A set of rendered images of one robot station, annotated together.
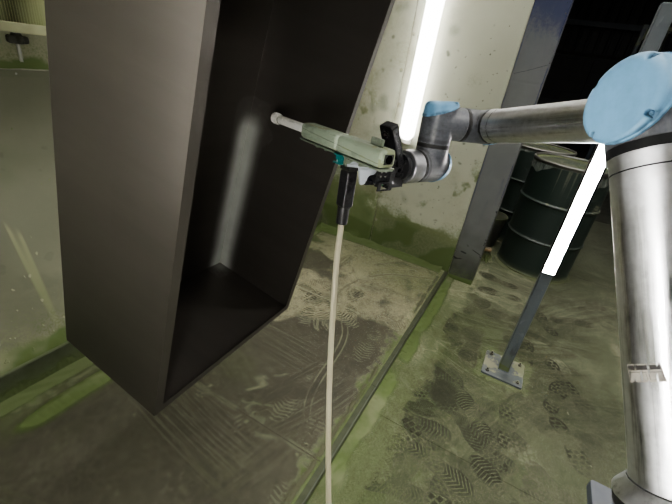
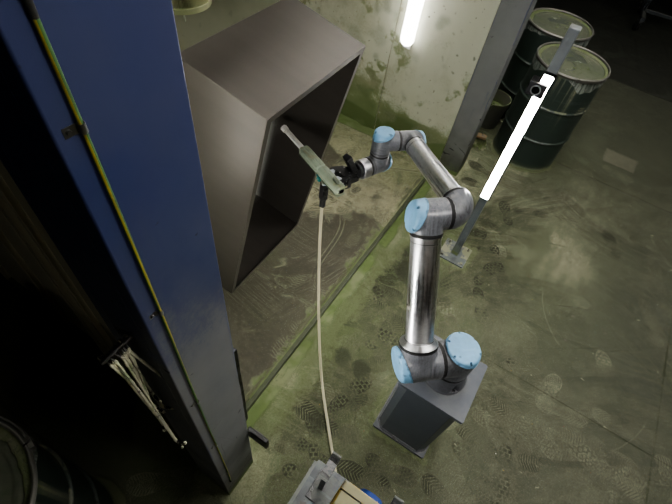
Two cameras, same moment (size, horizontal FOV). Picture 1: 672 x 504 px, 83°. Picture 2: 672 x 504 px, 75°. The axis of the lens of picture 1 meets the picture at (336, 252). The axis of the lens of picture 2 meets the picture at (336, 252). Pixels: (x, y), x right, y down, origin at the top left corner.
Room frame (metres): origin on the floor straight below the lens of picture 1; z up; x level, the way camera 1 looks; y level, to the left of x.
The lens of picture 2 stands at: (-0.51, -0.09, 2.43)
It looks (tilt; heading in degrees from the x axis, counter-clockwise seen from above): 52 degrees down; 0
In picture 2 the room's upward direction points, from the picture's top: 10 degrees clockwise
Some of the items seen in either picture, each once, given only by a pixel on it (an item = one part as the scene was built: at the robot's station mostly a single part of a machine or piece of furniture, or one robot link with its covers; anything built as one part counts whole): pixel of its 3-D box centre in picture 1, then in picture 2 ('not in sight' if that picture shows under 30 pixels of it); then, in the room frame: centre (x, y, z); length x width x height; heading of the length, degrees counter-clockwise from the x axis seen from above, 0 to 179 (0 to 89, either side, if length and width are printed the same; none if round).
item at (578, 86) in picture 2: (551, 217); (545, 109); (2.95, -1.66, 0.44); 0.59 x 0.58 x 0.89; 170
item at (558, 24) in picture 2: (541, 147); (560, 24); (3.60, -1.68, 0.86); 0.54 x 0.54 x 0.01
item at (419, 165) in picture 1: (406, 166); (362, 168); (1.04, -0.15, 1.10); 0.10 x 0.05 x 0.09; 42
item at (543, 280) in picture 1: (567, 228); (499, 168); (1.57, -0.97, 0.82); 0.05 x 0.05 x 1.64; 65
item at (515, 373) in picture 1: (503, 368); (454, 252); (1.57, -0.97, 0.01); 0.20 x 0.20 x 0.01; 65
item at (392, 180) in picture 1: (385, 170); (347, 175); (0.98, -0.09, 1.09); 0.12 x 0.08 x 0.09; 132
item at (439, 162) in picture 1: (427, 164); (377, 162); (1.10, -0.22, 1.10); 0.12 x 0.09 x 0.10; 132
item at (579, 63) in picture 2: (574, 164); (572, 62); (2.95, -1.66, 0.86); 0.54 x 0.54 x 0.01
